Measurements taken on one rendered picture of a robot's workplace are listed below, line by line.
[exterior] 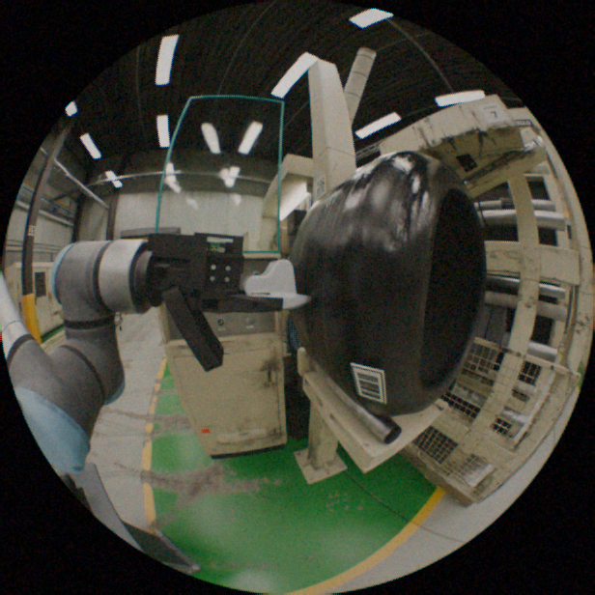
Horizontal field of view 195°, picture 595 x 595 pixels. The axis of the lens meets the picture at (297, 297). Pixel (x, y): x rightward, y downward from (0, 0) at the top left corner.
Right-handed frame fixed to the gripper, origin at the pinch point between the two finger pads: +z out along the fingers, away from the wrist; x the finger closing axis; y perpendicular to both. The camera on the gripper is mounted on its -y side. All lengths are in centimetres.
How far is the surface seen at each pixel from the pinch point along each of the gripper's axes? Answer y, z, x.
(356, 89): 132, 38, 35
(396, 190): 14.4, 5.5, -9.9
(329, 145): 53, 16, 26
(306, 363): -24.0, 14.4, 23.8
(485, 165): 51, 55, -15
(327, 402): -27.6, 14.4, 8.4
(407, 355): -3.6, 8.8, -11.6
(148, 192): 372, -528, 849
